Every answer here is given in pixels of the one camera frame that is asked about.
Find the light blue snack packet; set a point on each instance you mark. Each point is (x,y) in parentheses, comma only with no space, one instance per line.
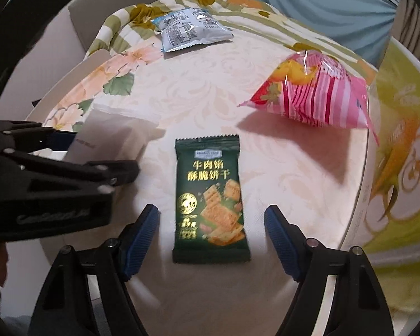
(189,27)

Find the blue curtain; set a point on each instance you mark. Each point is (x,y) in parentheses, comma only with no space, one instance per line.
(363,26)

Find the green storage box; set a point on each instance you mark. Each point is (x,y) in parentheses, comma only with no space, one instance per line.
(386,219)

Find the dark green biscuit packet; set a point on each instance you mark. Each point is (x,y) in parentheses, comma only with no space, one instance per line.
(209,205)

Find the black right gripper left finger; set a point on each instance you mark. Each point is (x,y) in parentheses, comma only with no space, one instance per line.
(64,305)

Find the beige right curtain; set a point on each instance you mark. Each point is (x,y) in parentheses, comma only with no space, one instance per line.
(406,26)

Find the striped floral blanket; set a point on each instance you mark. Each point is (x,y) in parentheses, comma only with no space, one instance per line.
(130,25)

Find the pink striped snack bag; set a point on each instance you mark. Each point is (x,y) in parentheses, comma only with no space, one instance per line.
(315,89)

